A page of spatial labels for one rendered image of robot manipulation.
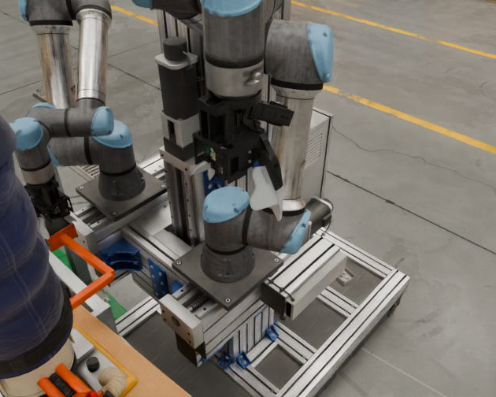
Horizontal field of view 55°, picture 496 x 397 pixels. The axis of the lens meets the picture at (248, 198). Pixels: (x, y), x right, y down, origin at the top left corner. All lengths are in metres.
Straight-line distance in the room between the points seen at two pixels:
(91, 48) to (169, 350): 1.31
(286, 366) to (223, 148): 1.57
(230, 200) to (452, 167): 2.77
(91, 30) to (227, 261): 0.72
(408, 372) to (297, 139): 1.60
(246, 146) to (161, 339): 1.64
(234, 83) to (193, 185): 0.80
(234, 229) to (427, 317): 1.68
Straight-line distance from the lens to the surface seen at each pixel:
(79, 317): 1.40
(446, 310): 2.73
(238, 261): 1.24
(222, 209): 1.13
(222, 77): 0.60
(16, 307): 0.95
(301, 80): 1.02
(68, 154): 1.52
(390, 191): 3.38
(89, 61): 1.36
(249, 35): 0.58
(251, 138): 0.65
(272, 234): 1.13
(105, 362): 1.26
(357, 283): 2.42
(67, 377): 1.13
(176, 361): 2.13
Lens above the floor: 2.00
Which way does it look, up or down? 39 degrees down
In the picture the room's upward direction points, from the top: straight up
